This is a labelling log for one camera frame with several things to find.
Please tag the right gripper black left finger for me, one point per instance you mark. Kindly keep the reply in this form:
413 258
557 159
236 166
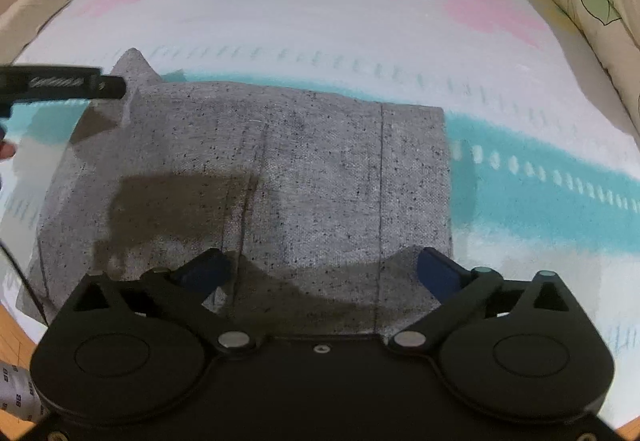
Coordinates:
182 291

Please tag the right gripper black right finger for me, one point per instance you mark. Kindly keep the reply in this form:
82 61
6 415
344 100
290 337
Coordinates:
462 294

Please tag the grey speckled pants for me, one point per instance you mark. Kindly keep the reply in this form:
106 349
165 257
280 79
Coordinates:
321 203

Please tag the person's left hand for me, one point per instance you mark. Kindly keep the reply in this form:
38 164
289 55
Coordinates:
7 148

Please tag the floral pastel bed sheet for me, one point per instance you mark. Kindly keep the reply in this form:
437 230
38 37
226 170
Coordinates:
545 159

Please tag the lower cream leaf-print pillow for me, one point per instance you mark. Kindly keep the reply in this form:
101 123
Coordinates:
611 42

